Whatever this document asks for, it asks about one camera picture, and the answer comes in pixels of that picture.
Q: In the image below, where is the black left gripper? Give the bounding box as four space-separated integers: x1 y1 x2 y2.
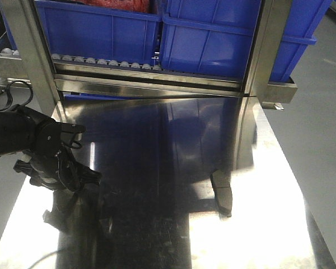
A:
13 118 102 192

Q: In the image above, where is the brake pad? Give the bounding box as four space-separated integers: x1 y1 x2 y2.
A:
210 170 233 218

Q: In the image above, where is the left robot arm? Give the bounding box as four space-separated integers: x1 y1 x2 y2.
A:
0 105 101 192

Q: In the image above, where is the white roller conveyor track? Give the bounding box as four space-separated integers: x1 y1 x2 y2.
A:
51 53 162 71

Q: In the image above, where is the left blue plastic bin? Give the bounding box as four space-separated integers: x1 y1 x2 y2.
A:
35 1 162 64

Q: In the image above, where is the blue plastic bin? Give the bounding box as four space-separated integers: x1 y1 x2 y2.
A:
35 1 162 64
160 1 331 82

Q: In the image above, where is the red mesh bag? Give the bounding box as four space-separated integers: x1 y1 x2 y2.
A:
79 0 150 13

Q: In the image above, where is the right blue plastic bin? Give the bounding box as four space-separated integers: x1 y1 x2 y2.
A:
160 1 331 82

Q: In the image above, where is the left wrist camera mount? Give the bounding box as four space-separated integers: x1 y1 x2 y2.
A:
60 123 86 150

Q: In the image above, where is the stainless steel rack frame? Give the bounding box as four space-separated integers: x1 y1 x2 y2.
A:
0 1 297 117

